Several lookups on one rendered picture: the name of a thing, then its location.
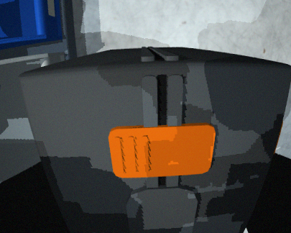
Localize blue open bin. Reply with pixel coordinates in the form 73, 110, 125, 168
0, 0, 63, 50

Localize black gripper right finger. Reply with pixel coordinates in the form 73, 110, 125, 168
246, 153, 291, 233

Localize grey open bin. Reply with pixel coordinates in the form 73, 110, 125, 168
0, 52, 65, 182

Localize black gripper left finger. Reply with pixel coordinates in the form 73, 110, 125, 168
0, 162, 70, 233

